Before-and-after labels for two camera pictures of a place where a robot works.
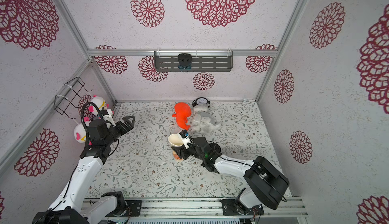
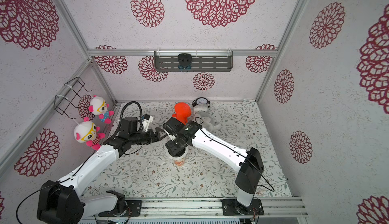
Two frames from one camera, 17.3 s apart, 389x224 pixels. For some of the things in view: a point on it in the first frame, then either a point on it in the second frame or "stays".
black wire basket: x=75 y=92 stays
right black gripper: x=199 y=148 to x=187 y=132
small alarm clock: x=200 y=100 stays
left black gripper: x=130 y=125 to x=157 y=134
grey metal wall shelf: x=201 y=61 stays
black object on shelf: x=184 y=61 stays
